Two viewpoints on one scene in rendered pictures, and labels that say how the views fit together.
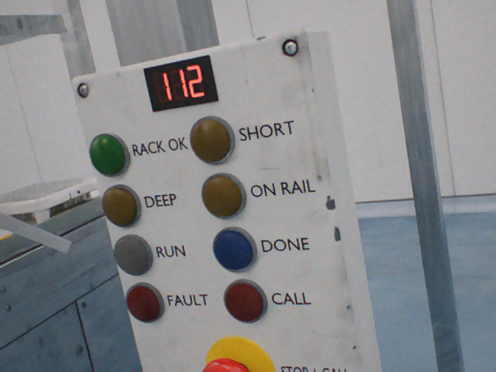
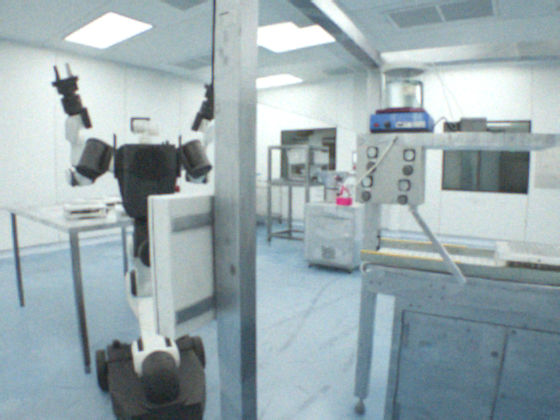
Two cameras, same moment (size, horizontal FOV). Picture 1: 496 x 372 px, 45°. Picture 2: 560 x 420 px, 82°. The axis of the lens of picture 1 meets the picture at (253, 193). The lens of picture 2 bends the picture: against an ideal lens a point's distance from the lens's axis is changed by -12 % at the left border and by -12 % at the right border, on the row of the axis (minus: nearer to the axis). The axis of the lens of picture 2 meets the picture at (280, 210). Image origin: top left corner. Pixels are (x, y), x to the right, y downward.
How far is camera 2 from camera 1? 0.90 m
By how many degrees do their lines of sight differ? 93
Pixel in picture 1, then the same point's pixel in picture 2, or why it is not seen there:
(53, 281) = (480, 302)
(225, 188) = not seen: hidden behind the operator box
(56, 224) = (499, 271)
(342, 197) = (158, 256)
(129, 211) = not seen: hidden behind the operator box
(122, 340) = (537, 375)
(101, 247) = (535, 305)
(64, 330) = (489, 336)
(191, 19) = (220, 180)
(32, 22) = (525, 138)
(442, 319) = not seen: outside the picture
